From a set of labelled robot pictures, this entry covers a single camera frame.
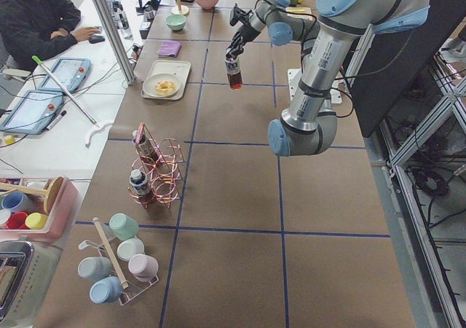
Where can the metal jigger cup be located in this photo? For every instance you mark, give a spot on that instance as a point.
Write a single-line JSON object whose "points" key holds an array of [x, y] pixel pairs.
{"points": [[149, 14]]}

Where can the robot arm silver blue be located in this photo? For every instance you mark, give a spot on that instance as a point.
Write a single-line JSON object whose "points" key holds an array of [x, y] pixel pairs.
{"points": [[308, 126]]}

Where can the pink mug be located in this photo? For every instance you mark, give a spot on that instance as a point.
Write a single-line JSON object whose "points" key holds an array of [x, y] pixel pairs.
{"points": [[143, 267]]}

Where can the purple folded cloth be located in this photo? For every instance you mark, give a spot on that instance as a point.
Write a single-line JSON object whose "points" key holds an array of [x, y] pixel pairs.
{"points": [[169, 49]]}

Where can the wooden cutting board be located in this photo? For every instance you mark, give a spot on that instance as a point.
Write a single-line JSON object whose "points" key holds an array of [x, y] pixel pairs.
{"points": [[308, 10]]}

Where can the aluminium frame post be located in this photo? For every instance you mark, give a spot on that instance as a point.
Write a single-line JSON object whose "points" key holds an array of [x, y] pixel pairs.
{"points": [[115, 41]]}

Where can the grey mug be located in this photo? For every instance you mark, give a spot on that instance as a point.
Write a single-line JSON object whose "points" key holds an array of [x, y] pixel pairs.
{"points": [[94, 268]]}

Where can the silver toaster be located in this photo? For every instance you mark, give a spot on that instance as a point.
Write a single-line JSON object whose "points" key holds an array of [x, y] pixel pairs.
{"points": [[27, 269]]}

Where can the beige round plate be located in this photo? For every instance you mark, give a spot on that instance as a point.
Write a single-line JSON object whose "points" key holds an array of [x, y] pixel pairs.
{"points": [[150, 83]]}

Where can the mint green mug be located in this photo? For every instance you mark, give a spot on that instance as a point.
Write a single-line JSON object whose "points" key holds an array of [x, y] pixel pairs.
{"points": [[123, 226]]}

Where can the copper wire bottle rack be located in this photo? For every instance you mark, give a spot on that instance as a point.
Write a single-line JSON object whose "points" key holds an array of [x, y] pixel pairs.
{"points": [[165, 175]]}

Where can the blue mug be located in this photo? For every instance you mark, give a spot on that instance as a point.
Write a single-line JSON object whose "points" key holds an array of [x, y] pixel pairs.
{"points": [[106, 290]]}

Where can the seated person black jacket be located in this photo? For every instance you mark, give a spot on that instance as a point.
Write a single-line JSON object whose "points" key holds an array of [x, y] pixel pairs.
{"points": [[44, 28]]}

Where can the white mug rack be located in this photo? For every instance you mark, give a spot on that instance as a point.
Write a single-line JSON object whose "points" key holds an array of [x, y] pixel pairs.
{"points": [[121, 270]]}

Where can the teach pendant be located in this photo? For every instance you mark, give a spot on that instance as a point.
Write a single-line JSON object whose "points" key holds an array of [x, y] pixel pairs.
{"points": [[71, 71], [33, 113]]}

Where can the beige serving tray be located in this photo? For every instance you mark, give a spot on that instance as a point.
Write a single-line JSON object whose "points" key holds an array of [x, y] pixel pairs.
{"points": [[179, 68]]}

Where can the long metal rod tool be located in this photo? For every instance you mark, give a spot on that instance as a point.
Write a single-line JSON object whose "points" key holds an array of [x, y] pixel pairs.
{"points": [[98, 126]]}

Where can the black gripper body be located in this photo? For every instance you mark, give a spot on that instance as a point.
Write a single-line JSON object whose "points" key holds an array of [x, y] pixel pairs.
{"points": [[242, 33]]}

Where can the wooden cup tree stand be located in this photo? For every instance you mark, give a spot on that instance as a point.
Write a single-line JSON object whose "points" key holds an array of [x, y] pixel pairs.
{"points": [[180, 9]]}

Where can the white mug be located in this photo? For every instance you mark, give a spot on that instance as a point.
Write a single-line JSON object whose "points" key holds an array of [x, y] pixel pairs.
{"points": [[130, 247]]}

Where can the pink storage box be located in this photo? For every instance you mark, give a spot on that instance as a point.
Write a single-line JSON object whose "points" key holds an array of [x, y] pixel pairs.
{"points": [[52, 199]]}

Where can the black computer mouse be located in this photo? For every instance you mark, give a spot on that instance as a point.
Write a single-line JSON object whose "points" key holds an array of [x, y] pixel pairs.
{"points": [[96, 38]]}

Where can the glazed donut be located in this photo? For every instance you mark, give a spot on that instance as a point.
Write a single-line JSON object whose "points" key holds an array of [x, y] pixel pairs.
{"points": [[165, 88]]}

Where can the upper teach pendant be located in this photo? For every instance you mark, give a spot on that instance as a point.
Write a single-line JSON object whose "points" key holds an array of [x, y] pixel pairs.
{"points": [[71, 71]]}

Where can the lower teach pendant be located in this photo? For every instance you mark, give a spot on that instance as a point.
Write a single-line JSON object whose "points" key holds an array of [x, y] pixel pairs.
{"points": [[33, 113]]}

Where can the grey water bottle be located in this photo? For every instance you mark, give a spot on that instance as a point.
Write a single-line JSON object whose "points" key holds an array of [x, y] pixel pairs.
{"points": [[124, 26]]}

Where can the mint green bowl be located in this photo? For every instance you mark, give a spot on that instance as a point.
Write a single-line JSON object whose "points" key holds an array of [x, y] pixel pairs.
{"points": [[176, 22]]}

